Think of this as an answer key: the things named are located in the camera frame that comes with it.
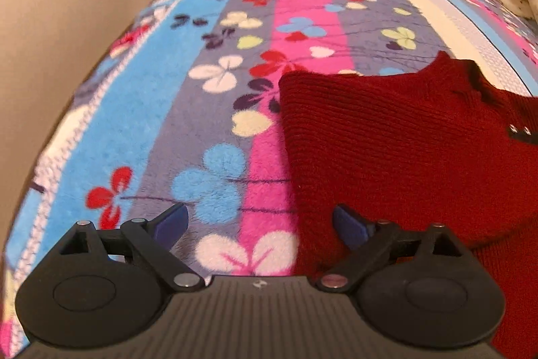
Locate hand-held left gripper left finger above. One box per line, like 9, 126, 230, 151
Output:
58, 203, 206, 293

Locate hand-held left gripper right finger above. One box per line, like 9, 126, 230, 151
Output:
315, 204, 470, 293

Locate red knit sweater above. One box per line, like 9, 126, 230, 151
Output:
278, 51, 538, 359

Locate striped clover print blanket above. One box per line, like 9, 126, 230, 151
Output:
0, 0, 538, 359

